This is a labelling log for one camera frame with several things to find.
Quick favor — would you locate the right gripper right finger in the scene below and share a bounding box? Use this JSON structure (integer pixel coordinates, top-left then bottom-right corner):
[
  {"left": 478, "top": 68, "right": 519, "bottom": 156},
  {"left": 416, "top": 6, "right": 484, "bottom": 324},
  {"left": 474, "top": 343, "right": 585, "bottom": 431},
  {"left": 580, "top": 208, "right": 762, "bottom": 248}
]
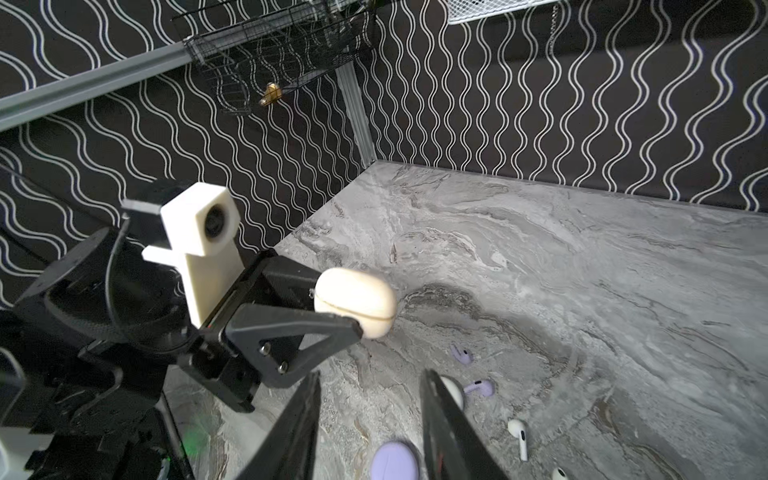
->
[{"left": 419, "top": 369, "right": 508, "bottom": 480}]

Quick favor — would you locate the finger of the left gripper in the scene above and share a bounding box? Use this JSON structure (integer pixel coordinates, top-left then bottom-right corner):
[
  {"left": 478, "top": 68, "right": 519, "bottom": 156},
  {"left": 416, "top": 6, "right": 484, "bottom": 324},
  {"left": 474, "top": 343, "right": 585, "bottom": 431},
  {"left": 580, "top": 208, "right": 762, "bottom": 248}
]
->
[{"left": 224, "top": 304, "right": 363, "bottom": 389}]

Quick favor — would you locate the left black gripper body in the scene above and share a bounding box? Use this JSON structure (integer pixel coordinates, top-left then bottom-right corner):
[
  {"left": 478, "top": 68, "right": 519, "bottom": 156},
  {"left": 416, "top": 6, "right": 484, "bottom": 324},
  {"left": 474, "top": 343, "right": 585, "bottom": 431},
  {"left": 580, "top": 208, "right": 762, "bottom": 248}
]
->
[{"left": 178, "top": 250, "right": 321, "bottom": 413}]

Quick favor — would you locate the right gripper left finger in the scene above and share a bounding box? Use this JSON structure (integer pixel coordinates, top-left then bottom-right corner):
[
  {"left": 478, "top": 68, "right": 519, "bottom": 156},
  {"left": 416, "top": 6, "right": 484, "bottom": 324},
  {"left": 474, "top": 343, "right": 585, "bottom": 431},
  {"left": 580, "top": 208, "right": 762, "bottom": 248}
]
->
[{"left": 237, "top": 371, "right": 322, "bottom": 480}]

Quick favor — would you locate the purple round disc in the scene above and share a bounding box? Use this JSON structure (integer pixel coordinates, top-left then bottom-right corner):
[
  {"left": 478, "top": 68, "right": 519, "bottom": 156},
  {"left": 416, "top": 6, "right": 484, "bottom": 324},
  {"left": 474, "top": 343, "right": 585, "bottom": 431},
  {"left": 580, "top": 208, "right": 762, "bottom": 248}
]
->
[{"left": 370, "top": 441, "right": 420, "bottom": 480}]

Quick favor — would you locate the white round disc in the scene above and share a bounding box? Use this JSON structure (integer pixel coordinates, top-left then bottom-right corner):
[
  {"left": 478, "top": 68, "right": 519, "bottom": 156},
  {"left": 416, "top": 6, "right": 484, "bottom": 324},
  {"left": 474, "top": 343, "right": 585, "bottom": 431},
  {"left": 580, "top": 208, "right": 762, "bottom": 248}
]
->
[{"left": 440, "top": 376, "right": 465, "bottom": 411}]

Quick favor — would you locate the white wireless earbud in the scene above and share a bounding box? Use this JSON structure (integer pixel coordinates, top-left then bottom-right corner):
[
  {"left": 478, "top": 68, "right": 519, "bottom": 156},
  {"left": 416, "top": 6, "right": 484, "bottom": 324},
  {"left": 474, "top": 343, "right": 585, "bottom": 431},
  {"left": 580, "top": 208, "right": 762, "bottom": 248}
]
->
[{"left": 507, "top": 419, "right": 528, "bottom": 462}]

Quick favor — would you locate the beige earbud charging case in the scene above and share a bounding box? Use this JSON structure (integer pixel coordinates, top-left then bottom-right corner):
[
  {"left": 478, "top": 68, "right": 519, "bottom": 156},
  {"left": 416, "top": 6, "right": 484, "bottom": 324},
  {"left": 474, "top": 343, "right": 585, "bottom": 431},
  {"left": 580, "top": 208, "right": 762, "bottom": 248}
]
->
[{"left": 313, "top": 267, "right": 397, "bottom": 339}]

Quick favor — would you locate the beige wireless earbud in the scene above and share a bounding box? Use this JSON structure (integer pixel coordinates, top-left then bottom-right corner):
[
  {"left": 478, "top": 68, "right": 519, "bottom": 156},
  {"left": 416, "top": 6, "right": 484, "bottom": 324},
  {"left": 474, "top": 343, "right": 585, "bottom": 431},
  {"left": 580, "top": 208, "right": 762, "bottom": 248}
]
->
[{"left": 550, "top": 467, "right": 569, "bottom": 480}]

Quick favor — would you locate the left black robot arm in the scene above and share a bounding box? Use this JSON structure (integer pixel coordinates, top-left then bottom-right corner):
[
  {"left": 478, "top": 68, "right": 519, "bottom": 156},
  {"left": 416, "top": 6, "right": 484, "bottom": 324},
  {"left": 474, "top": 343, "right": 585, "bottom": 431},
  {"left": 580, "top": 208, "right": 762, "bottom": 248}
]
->
[{"left": 1, "top": 228, "right": 363, "bottom": 479}]

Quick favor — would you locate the purple earbud near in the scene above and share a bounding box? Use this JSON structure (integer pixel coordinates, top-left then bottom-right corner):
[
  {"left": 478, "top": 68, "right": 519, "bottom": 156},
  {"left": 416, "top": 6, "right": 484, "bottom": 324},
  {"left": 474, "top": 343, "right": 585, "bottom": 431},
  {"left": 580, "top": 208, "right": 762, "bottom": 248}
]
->
[{"left": 463, "top": 379, "right": 495, "bottom": 398}]

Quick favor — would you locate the purple earbud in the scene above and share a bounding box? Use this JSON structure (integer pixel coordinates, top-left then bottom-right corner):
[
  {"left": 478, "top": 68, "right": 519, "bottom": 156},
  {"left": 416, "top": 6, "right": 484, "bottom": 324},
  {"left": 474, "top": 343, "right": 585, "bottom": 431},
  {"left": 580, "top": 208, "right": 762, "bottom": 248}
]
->
[
  {"left": 463, "top": 379, "right": 495, "bottom": 398},
  {"left": 450, "top": 344, "right": 474, "bottom": 365}
]

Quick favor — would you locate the purple earbud far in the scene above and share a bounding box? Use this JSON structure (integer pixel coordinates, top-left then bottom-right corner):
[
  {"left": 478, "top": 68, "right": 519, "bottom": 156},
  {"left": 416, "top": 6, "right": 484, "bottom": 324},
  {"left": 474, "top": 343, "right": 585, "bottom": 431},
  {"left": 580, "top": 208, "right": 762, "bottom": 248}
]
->
[{"left": 450, "top": 344, "right": 474, "bottom": 365}]

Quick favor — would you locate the brass fitting in basket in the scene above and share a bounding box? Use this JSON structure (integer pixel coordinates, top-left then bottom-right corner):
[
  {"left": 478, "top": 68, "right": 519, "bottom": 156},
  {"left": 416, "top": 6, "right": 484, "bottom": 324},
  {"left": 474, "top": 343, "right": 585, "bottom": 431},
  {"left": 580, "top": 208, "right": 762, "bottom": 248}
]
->
[{"left": 259, "top": 82, "right": 283, "bottom": 107}]

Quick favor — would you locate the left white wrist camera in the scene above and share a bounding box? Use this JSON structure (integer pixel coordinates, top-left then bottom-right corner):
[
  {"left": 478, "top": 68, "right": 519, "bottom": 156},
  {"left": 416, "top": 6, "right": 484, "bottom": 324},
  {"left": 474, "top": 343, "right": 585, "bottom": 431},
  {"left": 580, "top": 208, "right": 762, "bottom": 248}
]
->
[{"left": 121, "top": 181, "right": 244, "bottom": 328}]

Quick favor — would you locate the black wire wall basket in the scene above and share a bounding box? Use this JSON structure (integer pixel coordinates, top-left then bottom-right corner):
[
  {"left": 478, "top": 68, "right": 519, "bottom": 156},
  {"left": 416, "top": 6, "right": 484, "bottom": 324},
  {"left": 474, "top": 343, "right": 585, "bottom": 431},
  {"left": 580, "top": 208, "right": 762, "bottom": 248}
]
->
[{"left": 172, "top": 1, "right": 376, "bottom": 116}]

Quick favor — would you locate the white mesh wall basket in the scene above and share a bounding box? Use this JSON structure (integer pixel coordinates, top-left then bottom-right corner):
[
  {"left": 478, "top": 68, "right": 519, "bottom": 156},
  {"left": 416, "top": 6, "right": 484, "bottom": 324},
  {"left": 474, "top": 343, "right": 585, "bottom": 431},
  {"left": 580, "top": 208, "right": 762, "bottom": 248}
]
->
[{"left": 446, "top": 0, "right": 554, "bottom": 25}]

